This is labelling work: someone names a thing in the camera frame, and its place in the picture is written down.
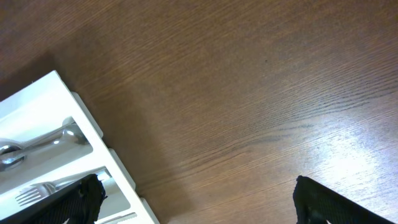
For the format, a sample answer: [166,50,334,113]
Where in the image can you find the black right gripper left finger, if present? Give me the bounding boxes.
[1,174,106,224]

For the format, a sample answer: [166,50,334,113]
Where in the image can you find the white plastic cutlery tray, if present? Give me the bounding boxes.
[1,71,157,224]

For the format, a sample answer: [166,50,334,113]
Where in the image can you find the steel tongs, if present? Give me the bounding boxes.
[102,212,137,224]

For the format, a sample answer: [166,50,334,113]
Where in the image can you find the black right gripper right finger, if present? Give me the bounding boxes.
[293,175,393,224]

